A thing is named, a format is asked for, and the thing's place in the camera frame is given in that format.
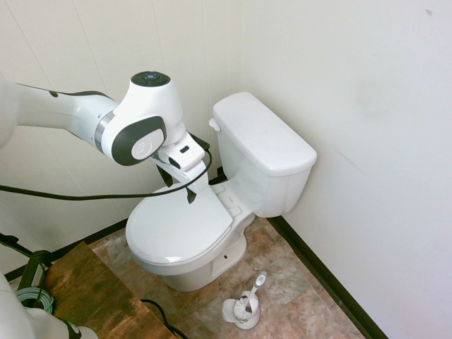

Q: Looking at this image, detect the coiled green cable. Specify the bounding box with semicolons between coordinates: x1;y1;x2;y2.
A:
15;286;55;312

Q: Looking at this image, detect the white toilet bowl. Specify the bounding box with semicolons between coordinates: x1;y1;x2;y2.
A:
129;180;256;292

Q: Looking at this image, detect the white toilet seat lid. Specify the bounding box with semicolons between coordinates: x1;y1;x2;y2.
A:
125;183;236;266

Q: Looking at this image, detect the white toilet brush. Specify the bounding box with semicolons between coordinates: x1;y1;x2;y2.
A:
228;270;268;321

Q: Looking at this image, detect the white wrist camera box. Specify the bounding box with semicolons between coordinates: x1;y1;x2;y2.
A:
160;133;207;171

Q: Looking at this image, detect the brown wooden table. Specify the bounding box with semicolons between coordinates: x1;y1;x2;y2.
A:
43;240;190;339

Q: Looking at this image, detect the white toilet brush holder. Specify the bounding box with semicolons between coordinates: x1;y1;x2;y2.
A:
222;290;263;331

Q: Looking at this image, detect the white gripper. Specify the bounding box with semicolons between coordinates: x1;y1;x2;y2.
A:
154;155;210;206

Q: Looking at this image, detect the short black cable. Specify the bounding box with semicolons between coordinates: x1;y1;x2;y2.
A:
140;298;190;339

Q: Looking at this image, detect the long black camera cable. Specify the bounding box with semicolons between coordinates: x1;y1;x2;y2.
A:
0;136;214;203

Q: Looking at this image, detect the white toilet tank lid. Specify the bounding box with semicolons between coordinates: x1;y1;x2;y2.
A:
211;91;318;178

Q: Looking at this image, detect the white toilet tank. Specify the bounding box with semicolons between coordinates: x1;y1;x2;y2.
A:
215;129;314;218

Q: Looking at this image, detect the black camera stand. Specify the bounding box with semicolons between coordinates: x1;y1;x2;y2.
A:
0;231;54;295

